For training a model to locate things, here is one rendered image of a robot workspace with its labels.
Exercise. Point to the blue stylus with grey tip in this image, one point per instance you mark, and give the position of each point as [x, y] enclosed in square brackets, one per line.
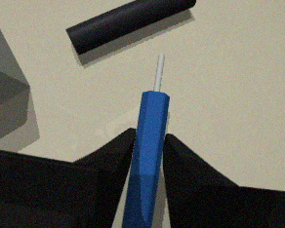
[146, 161]

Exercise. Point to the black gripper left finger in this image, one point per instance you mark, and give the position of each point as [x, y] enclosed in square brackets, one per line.
[90, 187]

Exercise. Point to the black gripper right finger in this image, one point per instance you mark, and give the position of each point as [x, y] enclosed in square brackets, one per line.
[201, 197]

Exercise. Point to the black cylinder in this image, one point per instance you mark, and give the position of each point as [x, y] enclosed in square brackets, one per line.
[122, 20]

